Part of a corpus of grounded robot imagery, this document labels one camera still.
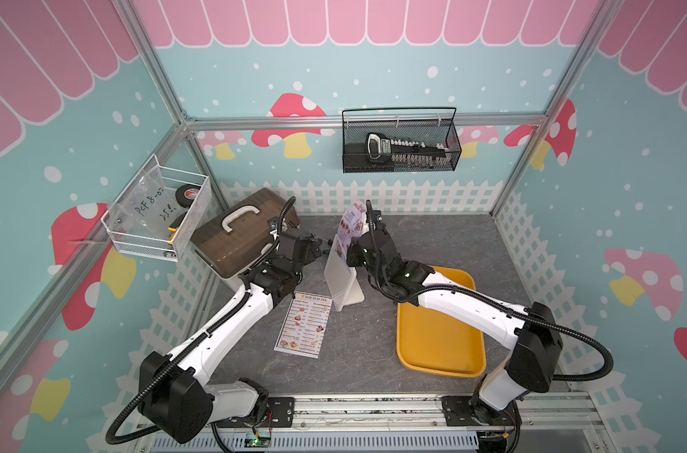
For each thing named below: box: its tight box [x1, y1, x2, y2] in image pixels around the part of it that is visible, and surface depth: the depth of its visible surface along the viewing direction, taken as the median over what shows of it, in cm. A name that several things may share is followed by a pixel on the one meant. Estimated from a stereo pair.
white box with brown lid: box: [191, 187, 301, 279], surface depth 90 cm
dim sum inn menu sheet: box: [273, 291, 334, 360], surface depth 91 cm
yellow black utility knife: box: [167, 211, 188, 240], surface depth 66 cm
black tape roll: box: [175, 184, 202, 208], surface depth 81 cm
